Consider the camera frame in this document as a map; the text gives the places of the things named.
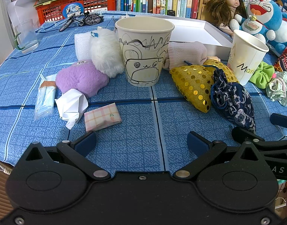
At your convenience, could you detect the green checked cloth scrunchie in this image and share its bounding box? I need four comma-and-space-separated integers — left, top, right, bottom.
266, 71, 287, 107

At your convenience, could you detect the navy floral drawstring pouch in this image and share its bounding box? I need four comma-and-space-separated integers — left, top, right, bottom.
211, 68, 256, 133

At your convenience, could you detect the pink plaid tissue pack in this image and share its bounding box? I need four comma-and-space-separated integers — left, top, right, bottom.
84, 103, 121, 132

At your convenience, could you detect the white paper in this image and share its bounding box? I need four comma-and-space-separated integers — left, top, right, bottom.
55, 89, 88, 130

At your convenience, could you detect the gold sequin pouch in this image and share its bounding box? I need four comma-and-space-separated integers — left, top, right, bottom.
169, 59, 238, 113

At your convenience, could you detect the purple plush toy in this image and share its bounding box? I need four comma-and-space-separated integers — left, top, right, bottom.
55, 60, 109, 98

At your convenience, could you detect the small beige soft piece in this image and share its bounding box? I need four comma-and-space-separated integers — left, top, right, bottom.
207, 56, 221, 62

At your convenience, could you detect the pale pink knit sock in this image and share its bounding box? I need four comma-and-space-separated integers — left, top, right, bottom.
163, 41, 208, 71

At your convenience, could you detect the white fluffy plush toy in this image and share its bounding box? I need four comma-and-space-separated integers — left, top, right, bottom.
89, 26, 125, 78

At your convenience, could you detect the white foam block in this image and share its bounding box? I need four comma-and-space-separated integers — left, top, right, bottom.
74, 31, 96, 60

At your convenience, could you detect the blue checked tablecloth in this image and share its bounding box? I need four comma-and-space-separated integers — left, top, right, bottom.
0, 11, 287, 173

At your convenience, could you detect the red patterned woven bag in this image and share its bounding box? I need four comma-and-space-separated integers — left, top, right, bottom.
274, 47, 287, 72

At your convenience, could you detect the small white paper cup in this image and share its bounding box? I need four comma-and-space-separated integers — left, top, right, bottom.
227, 29, 269, 85

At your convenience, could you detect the white shallow box tray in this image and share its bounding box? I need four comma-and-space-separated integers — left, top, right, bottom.
119, 15, 233, 61

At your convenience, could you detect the blue Doraemon plush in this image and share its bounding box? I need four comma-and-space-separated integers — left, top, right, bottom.
229, 0, 287, 54

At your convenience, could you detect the clear glass cup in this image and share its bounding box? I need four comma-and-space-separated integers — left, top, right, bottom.
14, 19, 39, 54

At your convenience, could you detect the large drawn paper cup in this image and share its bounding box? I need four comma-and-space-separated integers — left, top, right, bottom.
115, 16, 174, 87

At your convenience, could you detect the brown haired doll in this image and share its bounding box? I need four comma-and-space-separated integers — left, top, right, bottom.
204, 0, 248, 37

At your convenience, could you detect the miniature black bicycle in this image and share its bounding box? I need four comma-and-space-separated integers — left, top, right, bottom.
59, 12, 104, 32

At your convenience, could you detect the red plastic crate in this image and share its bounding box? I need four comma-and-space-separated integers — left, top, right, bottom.
35, 0, 116, 24

